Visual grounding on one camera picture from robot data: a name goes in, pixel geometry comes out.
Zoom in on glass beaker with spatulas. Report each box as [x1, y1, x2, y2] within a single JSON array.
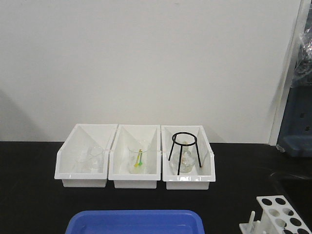
[[128, 141, 150, 174]]

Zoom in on black metal tripod stand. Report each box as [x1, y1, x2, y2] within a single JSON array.
[[168, 132, 202, 176]]

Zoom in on round glass flask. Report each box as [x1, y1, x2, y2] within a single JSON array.
[[169, 146, 195, 175]]

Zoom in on yellow plastic spatula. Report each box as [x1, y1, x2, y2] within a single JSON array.
[[134, 149, 142, 167]]

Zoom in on white storage bin left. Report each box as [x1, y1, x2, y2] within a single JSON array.
[[54, 124, 118, 188]]

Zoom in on small glass beaker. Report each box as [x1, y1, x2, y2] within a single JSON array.
[[75, 146, 103, 174]]

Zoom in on white storage bin right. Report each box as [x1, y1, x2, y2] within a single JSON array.
[[161, 125, 215, 190]]

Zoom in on white storage bin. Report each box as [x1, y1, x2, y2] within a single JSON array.
[[54, 124, 118, 188], [161, 125, 215, 190], [108, 124, 162, 189]]

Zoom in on green plastic spatula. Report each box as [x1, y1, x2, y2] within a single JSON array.
[[138, 152, 143, 166]]

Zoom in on blue pegboard drying rack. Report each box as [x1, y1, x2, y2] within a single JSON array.
[[276, 86, 312, 157]]

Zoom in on white storage bin middle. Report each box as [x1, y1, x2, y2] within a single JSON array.
[[108, 124, 162, 189]]

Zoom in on clear plastic bag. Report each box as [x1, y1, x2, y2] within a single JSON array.
[[291, 16, 312, 88]]

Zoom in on black sink basin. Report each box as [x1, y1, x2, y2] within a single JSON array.
[[270, 172, 312, 209]]

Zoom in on white test tube rack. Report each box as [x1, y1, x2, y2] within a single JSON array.
[[239, 195, 311, 234]]

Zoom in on blue plastic tray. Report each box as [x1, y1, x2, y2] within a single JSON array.
[[65, 210, 205, 234]]

